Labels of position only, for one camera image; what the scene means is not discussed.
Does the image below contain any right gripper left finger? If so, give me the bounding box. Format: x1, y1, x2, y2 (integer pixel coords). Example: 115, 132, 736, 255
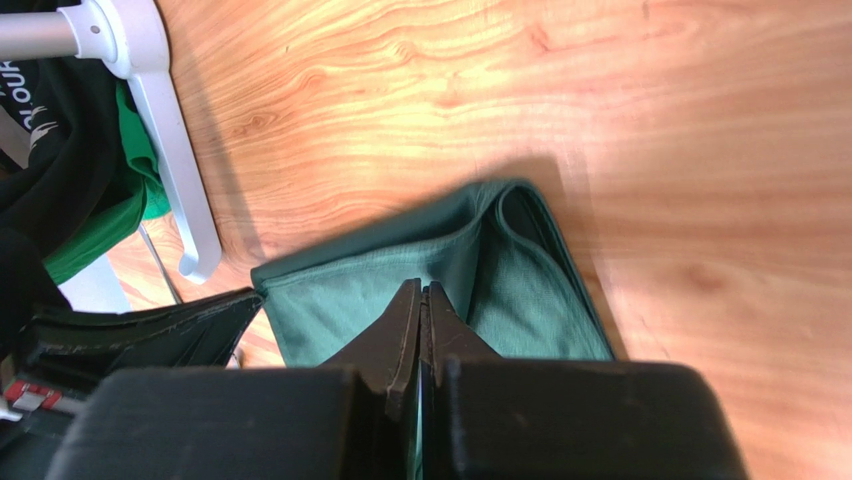
48, 280, 421, 479

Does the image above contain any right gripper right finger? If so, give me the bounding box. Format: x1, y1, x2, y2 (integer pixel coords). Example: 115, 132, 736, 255
420, 283, 747, 479

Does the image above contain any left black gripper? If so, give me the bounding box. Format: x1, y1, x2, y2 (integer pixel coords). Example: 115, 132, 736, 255
1, 288, 263, 479

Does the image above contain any dark green cloth napkin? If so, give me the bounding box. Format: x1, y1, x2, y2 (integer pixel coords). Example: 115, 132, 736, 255
251, 179, 614, 367

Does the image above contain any green t-shirt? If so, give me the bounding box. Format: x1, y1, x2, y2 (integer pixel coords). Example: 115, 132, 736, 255
44, 81, 170, 284

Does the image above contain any black t-shirt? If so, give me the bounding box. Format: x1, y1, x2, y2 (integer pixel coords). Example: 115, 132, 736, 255
1, 56, 125, 350

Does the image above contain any white clothes rack base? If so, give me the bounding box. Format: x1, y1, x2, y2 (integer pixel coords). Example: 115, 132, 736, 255
1, 1, 222, 284

